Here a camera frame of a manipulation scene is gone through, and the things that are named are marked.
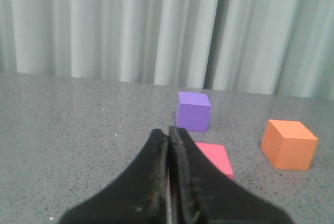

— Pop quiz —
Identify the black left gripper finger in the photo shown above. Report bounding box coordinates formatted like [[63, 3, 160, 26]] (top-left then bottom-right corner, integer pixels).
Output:
[[59, 129, 168, 223]]

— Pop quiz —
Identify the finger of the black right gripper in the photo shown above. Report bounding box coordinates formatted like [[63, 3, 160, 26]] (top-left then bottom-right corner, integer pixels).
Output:
[[168, 126, 293, 223]]

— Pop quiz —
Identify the orange foam cube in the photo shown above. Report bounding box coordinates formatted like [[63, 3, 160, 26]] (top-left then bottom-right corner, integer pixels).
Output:
[[260, 119, 318, 170]]

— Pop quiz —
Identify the red foam cube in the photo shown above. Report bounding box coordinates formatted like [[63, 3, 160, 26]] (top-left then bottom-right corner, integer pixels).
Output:
[[165, 142, 234, 197]]

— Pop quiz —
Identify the purple foam cube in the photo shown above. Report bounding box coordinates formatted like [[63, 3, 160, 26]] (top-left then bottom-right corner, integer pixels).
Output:
[[175, 91, 211, 132]]

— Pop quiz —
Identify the grey-green pleated curtain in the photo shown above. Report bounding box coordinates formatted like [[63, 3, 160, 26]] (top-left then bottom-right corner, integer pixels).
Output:
[[1, 0, 333, 99]]

